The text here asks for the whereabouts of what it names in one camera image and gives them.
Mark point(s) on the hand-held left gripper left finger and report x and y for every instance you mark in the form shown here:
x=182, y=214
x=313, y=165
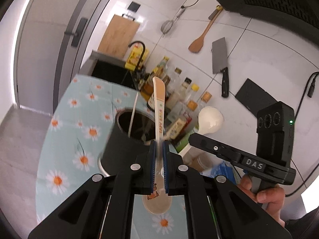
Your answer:
x=152, y=166

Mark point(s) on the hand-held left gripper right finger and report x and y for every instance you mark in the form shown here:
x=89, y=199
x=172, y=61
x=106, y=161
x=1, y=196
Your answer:
x=165, y=166

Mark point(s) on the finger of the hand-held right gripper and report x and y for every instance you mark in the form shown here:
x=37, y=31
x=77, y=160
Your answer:
x=211, y=148

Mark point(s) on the white spoon green print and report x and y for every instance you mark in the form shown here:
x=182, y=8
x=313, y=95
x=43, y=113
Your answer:
x=210, y=119

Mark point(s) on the black cylindrical utensil holder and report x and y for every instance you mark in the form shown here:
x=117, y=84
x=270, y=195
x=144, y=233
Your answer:
x=119, y=151

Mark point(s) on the cream spoon bear print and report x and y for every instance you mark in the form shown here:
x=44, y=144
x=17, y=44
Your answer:
x=159, y=109

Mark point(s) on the white chopstick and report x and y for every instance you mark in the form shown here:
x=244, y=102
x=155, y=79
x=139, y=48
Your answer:
x=133, y=112

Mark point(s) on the person's right forearm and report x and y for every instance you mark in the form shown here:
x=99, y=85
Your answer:
x=301, y=226

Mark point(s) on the person's right hand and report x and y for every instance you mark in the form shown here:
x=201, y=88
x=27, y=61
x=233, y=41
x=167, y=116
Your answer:
x=270, y=199

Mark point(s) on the brown spice jar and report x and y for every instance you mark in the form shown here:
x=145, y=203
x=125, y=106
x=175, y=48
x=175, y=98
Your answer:
x=201, y=163

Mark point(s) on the blue white salt bag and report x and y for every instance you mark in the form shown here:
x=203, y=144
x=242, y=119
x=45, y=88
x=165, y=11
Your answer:
x=221, y=169

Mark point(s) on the cluster of condiment bottles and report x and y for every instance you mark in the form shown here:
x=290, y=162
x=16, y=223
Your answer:
x=174, y=97

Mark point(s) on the daisy print blue tablecloth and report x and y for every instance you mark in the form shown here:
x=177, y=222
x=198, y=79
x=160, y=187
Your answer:
x=74, y=134

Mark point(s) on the dark kitchen sink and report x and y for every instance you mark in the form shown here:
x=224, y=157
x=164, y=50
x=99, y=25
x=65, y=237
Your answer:
x=109, y=72

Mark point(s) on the wooden spatula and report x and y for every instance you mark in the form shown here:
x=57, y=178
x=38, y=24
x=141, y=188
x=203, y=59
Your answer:
x=197, y=45

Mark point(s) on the yellow oil jug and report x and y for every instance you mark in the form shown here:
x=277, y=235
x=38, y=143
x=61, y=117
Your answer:
x=132, y=57

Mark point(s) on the black faucet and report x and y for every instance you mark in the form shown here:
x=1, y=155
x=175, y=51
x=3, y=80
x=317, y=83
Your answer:
x=142, y=54

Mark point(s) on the metal mesh strainer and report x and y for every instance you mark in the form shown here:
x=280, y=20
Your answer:
x=167, y=27

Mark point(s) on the wooden cutting board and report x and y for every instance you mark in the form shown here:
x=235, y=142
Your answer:
x=117, y=37

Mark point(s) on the grey door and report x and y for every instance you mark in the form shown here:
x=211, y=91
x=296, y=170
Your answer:
x=47, y=42

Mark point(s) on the black wall socket panel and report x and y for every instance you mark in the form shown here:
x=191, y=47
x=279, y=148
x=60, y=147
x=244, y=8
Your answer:
x=251, y=97

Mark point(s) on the black wall switch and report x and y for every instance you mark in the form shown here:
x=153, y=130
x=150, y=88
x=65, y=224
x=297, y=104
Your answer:
x=133, y=6

